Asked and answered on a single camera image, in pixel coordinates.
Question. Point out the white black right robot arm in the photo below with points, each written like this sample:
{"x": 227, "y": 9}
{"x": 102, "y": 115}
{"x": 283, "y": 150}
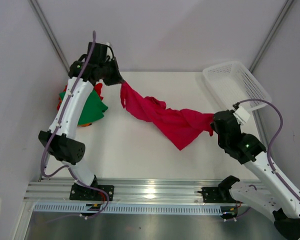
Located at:
{"x": 282, "y": 207}

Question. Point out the right aluminium corner post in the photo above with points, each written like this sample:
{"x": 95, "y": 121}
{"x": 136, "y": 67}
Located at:
{"x": 272, "y": 33}

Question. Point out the red folded t shirt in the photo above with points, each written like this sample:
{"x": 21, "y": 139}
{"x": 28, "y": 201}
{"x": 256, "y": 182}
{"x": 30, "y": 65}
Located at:
{"x": 97, "y": 89}

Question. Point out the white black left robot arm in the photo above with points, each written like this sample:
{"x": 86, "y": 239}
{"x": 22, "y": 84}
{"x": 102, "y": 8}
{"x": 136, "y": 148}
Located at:
{"x": 98, "y": 64}

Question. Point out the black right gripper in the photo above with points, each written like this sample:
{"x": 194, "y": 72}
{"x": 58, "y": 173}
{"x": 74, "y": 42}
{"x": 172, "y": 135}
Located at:
{"x": 220, "y": 125}

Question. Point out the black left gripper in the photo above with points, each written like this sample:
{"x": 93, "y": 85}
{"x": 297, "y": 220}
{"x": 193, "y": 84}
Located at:
{"x": 117, "y": 79}

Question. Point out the crimson t shirt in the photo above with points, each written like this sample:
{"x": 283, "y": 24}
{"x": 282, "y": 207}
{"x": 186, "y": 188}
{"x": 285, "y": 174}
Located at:
{"x": 181, "y": 127}

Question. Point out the white slotted cable duct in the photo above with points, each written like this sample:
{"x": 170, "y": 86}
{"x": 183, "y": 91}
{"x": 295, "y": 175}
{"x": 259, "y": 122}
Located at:
{"x": 120, "y": 208}

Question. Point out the left aluminium corner post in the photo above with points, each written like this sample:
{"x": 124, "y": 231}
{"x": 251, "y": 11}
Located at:
{"x": 46, "y": 27}

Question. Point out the green folded t shirt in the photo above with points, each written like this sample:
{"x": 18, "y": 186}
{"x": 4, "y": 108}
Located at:
{"x": 93, "y": 109}

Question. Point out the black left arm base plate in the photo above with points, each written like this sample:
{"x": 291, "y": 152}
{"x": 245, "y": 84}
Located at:
{"x": 92, "y": 192}

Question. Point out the aluminium corner post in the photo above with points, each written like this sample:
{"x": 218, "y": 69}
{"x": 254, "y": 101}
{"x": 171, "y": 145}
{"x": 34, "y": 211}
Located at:
{"x": 272, "y": 33}
{"x": 46, "y": 27}

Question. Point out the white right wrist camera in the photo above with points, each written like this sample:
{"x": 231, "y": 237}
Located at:
{"x": 242, "y": 116}

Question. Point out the white plastic basket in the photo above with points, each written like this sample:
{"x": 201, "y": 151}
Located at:
{"x": 231, "y": 82}

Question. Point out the aluminium front rail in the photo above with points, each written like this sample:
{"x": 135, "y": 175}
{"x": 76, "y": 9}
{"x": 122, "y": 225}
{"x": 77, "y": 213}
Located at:
{"x": 123, "y": 191}

